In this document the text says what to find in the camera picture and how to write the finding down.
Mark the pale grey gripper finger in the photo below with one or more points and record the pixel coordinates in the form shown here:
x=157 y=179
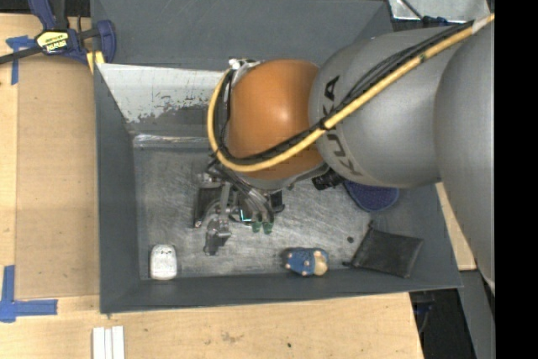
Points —
x=215 y=237

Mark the grey metal bin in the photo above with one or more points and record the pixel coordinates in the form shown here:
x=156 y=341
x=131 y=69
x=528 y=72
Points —
x=168 y=181

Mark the white rounded toy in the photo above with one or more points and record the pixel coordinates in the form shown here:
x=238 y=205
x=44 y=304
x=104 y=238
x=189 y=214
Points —
x=163 y=262

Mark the blue and tan toy figure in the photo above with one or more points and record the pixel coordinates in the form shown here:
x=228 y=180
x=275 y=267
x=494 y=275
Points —
x=304 y=261

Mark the brown cardboard board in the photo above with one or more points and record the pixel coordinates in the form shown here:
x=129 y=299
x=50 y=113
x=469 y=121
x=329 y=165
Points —
x=56 y=181

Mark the blue dotted sponge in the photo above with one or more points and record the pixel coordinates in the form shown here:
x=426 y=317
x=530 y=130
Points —
x=374 y=196

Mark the black flat pouch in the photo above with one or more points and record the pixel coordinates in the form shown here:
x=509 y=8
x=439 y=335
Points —
x=386 y=251

